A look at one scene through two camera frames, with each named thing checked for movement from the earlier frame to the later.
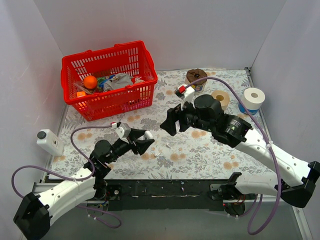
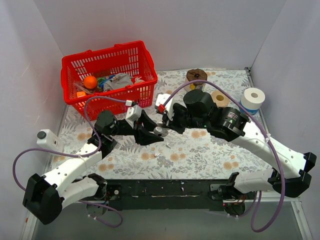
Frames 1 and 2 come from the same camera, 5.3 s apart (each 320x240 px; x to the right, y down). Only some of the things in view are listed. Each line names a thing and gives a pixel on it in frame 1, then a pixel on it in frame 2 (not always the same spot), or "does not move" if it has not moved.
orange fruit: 90,82 does not move
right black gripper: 180,119 does not move
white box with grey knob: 50,142 does not move
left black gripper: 135,142 to 136,128
